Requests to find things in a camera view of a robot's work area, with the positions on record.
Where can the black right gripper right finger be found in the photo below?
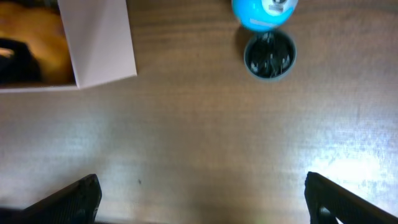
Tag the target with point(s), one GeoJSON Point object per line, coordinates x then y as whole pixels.
{"type": "Point", "coordinates": [328, 202]}

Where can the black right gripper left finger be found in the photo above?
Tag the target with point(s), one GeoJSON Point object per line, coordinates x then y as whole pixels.
{"type": "Point", "coordinates": [76, 203]}

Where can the blue ball toy with base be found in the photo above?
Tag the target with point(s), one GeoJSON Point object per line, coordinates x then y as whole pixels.
{"type": "Point", "coordinates": [271, 53]}

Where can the orange toy figure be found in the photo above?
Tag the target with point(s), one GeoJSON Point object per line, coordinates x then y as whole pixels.
{"type": "Point", "coordinates": [41, 29]}

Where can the white cardboard box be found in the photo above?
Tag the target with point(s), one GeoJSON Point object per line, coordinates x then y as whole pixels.
{"type": "Point", "coordinates": [99, 41]}

